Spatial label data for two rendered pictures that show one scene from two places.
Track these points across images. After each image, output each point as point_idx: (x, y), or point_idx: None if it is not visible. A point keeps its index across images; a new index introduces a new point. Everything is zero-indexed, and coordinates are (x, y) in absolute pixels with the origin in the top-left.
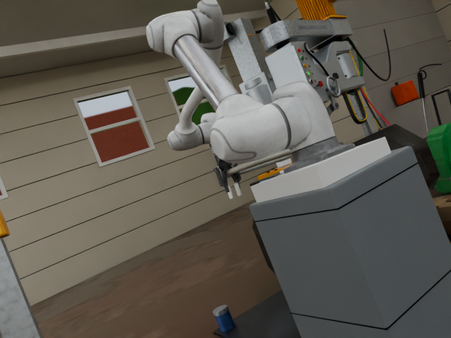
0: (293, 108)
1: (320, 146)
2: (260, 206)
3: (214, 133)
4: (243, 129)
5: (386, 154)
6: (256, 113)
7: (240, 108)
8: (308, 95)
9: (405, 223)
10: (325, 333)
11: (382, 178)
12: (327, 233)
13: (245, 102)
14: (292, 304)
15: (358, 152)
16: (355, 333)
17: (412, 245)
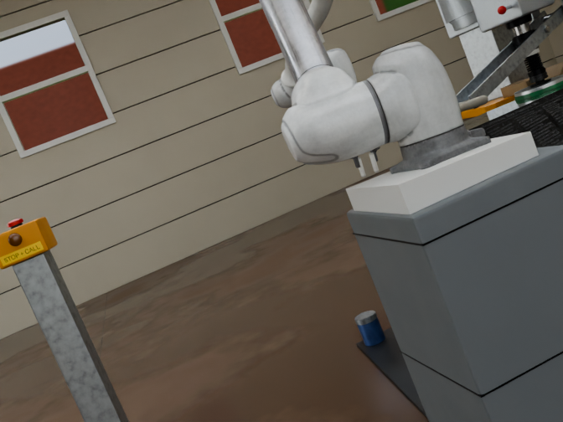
0: (393, 90)
1: (431, 144)
2: (356, 218)
3: (282, 128)
4: (317, 126)
5: (529, 158)
6: (338, 100)
7: (318, 93)
8: (417, 70)
9: (537, 260)
10: (432, 384)
11: (507, 198)
12: (417, 270)
13: (327, 83)
14: (400, 342)
15: (475, 160)
16: (457, 393)
17: (545, 290)
